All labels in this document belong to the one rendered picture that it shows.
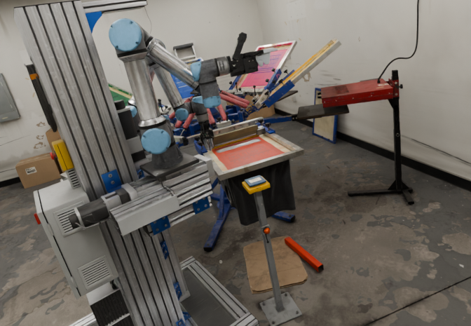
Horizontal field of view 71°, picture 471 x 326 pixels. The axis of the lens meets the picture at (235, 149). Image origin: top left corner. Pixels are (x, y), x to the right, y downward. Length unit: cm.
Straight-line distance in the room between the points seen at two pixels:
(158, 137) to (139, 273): 84
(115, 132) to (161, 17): 508
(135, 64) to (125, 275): 110
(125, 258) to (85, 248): 23
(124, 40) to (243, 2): 573
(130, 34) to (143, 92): 22
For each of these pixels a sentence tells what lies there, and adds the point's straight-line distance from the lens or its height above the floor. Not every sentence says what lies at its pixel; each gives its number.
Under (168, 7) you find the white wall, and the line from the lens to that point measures 664.
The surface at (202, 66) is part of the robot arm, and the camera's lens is 136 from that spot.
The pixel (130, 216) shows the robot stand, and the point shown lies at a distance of 142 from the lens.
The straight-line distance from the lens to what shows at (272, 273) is 223.
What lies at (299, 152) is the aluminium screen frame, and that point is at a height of 98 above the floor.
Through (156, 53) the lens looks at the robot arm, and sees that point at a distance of 148.
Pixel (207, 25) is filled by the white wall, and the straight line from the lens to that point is 673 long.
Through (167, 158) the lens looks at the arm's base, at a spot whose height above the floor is 130.
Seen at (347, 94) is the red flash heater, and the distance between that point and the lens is 298.
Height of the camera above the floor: 177
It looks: 19 degrees down
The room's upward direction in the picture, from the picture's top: 12 degrees counter-clockwise
